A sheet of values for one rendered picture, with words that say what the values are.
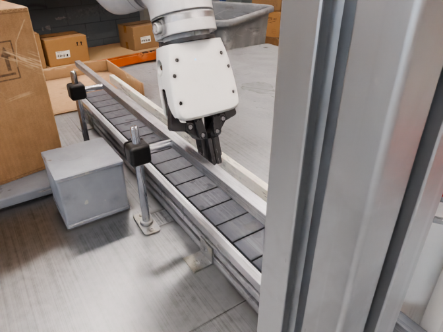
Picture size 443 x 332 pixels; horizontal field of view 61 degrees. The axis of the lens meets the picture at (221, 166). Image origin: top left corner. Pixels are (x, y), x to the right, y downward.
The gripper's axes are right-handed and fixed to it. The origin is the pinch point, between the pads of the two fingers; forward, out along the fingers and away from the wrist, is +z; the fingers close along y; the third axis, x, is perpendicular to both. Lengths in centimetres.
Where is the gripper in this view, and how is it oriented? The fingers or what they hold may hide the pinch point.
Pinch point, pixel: (209, 150)
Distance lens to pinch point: 54.2
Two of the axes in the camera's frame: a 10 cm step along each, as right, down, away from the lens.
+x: -5.2, -1.1, 8.5
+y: 8.3, -2.8, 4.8
